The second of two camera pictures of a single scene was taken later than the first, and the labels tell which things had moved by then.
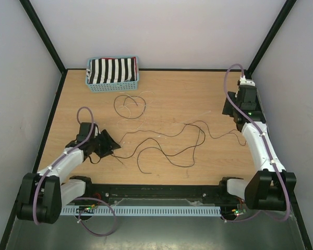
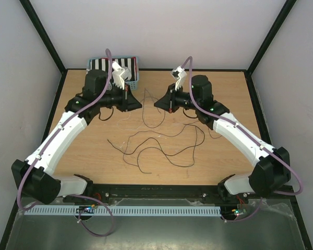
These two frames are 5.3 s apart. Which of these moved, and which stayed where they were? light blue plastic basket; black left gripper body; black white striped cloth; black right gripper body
Moved: black left gripper body; black right gripper body
Stayed: black white striped cloth; light blue plastic basket
